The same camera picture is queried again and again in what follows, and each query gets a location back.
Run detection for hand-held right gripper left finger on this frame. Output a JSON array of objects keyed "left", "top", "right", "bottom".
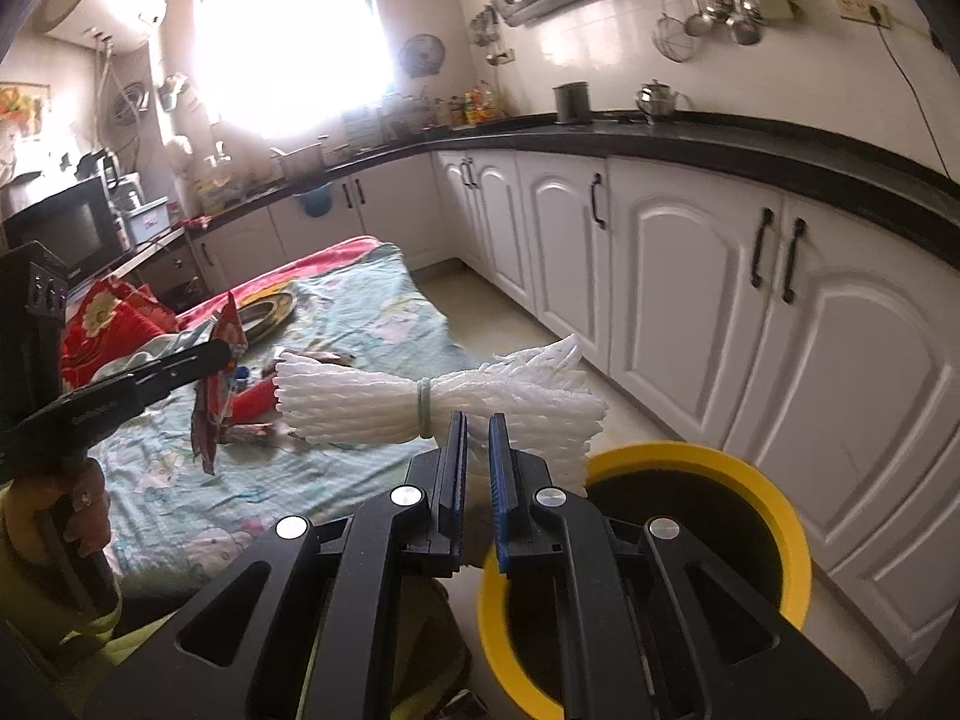
[{"left": 82, "top": 411, "right": 472, "bottom": 720}]

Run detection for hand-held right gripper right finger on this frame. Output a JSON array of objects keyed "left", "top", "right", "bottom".
[{"left": 487, "top": 412, "right": 875, "bottom": 720}]

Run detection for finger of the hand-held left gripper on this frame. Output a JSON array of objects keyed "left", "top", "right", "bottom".
[{"left": 112, "top": 337, "right": 232, "bottom": 410}]

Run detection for long red snack wrapper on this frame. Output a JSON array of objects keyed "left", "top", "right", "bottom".
[{"left": 191, "top": 291, "right": 250, "bottom": 475}]

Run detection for white foam net bundle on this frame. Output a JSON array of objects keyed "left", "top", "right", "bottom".
[{"left": 272, "top": 332, "right": 610, "bottom": 500}]

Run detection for yellow round bin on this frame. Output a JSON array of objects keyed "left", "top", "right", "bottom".
[{"left": 478, "top": 441, "right": 815, "bottom": 720}]

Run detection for person's left hand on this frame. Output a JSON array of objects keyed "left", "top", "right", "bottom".
[{"left": 0, "top": 457, "right": 113, "bottom": 601}]

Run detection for small red snack packet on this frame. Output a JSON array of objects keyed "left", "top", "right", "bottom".
[{"left": 225, "top": 379, "right": 280, "bottom": 428}]

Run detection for red floral pillow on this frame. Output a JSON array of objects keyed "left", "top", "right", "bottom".
[{"left": 60, "top": 276, "right": 182, "bottom": 391}]

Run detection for black microwave oven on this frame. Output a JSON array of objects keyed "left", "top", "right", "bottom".
[{"left": 0, "top": 176, "right": 127, "bottom": 278}]

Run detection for round metal plate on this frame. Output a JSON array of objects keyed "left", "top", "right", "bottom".
[{"left": 234, "top": 295, "right": 299, "bottom": 332}]

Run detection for pale storage box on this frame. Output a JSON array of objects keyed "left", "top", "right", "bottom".
[{"left": 122, "top": 197, "right": 170, "bottom": 245}]

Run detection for person's yellow-green clothing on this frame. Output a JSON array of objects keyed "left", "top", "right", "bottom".
[{"left": 390, "top": 577, "right": 481, "bottom": 720}]

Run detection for pale blue printed blanket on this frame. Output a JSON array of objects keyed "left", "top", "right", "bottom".
[{"left": 71, "top": 244, "right": 470, "bottom": 593}]

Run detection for blue hanging bin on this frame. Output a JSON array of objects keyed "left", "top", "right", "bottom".
[{"left": 292, "top": 180, "right": 335, "bottom": 216}]

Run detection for steel cooking pot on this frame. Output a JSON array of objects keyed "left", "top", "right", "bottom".
[{"left": 271, "top": 136, "right": 325, "bottom": 182}]

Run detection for white lower cabinets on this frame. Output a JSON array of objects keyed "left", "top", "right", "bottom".
[{"left": 187, "top": 146, "right": 960, "bottom": 676}]

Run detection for white water heater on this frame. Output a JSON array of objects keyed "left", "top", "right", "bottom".
[{"left": 37, "top": 0, "right": 170, "bottom": 53}]

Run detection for bright window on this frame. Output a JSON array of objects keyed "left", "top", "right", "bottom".
[{"left": 196, "top": 0, "right": 395, "bottom": 136}]

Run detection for group of condiment bottles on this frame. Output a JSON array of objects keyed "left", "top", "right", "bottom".
[{"left": 448, "top": 82, "right": 502, "bottom": 127}]

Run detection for steel canister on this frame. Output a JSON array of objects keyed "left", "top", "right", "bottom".
[{"left": 553, "top": 81, "right": 592, "bottom": 125}]

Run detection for small steel teapot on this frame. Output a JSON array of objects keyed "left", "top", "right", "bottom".
[{"left": 634, "top": 79, "right": 692, "bottom": 125}]

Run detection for black countertop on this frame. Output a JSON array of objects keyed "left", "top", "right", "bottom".
[{"left": 184, "top": 111, "right": 960, "bottom": 271}]

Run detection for small hanging kitchen tools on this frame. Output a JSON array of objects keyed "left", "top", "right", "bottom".
[{"left": 471, "top": 6, "right": 505, "bottom": 65}]

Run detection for grey wall fan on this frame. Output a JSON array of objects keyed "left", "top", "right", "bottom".
[{"left": 397, "top": 34, "right": 449, "bottom": 80}]

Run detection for wire mesh strainer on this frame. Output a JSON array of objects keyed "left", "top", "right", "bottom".
[{"left": 651, "top": 0, "right": 695, "bottom": 61}]

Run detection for beige wall outlet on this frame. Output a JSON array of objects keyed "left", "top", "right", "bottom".
[{"left": 835, "top": 0, "right": 893, "bottom": 29}]

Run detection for black power cable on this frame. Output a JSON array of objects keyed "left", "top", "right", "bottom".
[{"left": 874, "top": 15, "right": 953, "bottom": 181}]

